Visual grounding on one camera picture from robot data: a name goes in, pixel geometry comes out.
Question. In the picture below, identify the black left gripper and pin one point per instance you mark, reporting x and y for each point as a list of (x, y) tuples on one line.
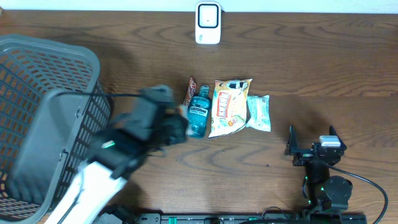
[(180, 129)]

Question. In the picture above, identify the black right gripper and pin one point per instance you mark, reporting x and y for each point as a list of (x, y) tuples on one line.
[(304, 155)]

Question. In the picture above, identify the orange red snack stick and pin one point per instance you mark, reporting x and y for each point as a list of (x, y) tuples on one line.
[(192, 86)]

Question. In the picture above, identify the blue Listerine mouthwash bottle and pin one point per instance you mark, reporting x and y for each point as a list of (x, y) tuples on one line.
[(198, 112)]

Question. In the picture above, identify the pale green tissue pack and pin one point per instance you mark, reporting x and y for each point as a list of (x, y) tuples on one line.
[(259, 113)]

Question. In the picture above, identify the yellow snack bag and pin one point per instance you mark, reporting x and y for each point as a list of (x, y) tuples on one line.
[(229, 107)]

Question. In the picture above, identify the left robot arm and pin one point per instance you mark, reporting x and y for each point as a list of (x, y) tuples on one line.
[(118, 150)]

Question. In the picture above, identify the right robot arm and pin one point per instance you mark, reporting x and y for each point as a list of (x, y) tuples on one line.
[(326, 194)]

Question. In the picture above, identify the white barcode scanner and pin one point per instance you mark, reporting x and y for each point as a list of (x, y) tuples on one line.
[(208, 23)]

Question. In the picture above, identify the dark grey plastic basket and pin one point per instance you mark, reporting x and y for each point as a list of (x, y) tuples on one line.
[(51, 104)]

